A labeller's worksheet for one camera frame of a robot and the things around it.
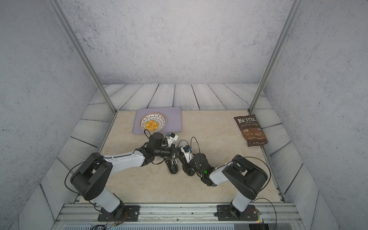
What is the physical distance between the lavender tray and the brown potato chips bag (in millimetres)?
466

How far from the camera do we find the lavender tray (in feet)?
3.62

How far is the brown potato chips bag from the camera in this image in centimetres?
101
